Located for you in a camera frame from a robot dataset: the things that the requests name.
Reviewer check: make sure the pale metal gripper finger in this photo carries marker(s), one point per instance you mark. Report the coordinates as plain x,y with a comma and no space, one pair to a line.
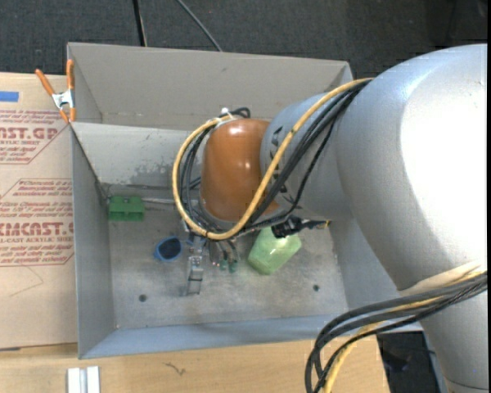
190,281
199,278

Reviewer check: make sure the grey metal bin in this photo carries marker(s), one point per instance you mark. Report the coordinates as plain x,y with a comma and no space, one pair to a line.
155,301

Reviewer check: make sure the pale green plastic cup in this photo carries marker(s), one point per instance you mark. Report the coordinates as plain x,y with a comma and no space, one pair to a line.
270,256

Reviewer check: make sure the green toy block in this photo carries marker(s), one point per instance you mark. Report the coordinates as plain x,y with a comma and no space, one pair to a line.
126,208

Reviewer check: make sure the brown cardboard board red print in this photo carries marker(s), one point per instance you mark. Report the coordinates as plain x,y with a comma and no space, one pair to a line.
32,293

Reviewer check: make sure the black cylinder on white bracket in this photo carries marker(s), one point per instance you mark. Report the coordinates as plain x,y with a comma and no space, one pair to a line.
286,227

